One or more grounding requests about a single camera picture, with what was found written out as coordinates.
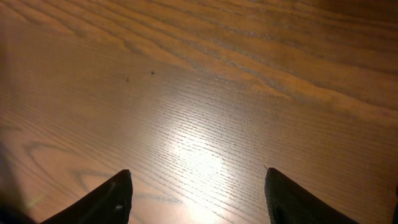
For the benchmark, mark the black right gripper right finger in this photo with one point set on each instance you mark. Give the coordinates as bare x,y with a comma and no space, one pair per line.
288,202

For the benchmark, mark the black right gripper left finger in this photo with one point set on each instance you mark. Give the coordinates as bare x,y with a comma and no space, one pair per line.
109,203

